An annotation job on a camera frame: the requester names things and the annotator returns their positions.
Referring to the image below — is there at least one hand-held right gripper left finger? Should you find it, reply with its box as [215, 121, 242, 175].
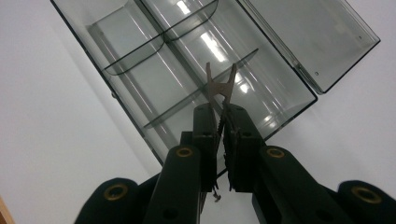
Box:
[180, 103, 219, 193]

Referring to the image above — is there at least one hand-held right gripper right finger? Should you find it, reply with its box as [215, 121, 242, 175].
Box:
[221, 104, 266, 193]

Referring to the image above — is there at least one clear plastic compartment box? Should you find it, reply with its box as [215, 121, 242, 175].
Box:
[49, 0, 381, 179]

